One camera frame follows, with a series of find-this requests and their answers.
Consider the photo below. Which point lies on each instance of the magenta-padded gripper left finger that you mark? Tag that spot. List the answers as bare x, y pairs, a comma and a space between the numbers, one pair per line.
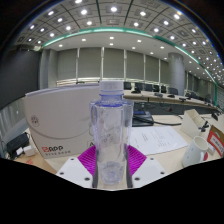
75, 170

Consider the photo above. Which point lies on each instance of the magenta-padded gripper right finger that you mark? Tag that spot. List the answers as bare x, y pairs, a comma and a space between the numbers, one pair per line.
146, 170

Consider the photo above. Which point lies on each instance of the clear plastic water bottle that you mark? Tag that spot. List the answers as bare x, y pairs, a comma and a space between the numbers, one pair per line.
111, 133

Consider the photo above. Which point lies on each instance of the white printed paper sheet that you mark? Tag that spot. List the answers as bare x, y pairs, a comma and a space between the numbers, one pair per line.
156, 138

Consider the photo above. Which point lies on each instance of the black desk phone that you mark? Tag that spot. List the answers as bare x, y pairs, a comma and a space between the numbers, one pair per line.
142, 119

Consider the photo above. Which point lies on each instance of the white ceramic mug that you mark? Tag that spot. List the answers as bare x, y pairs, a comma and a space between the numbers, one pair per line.
195, 151

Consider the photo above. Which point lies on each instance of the large white cardboard box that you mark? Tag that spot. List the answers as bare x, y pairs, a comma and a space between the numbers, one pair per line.
60, 116

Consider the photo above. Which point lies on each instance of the black bag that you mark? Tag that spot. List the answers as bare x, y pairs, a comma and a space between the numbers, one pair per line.
16, 143

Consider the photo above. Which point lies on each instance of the black marker pen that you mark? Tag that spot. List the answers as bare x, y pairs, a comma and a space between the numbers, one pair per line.
204, 126

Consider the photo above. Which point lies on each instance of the black desk microphones group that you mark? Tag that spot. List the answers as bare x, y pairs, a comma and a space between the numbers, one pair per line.
158, 95

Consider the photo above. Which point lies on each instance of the black office chairs group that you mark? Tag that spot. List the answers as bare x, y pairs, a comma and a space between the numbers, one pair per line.
148, 87

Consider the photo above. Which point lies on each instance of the black desk microphone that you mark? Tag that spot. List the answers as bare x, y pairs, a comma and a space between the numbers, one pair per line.
214, 116

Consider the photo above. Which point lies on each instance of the round ceiling lights group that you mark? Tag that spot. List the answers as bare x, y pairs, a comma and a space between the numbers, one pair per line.
113, 9

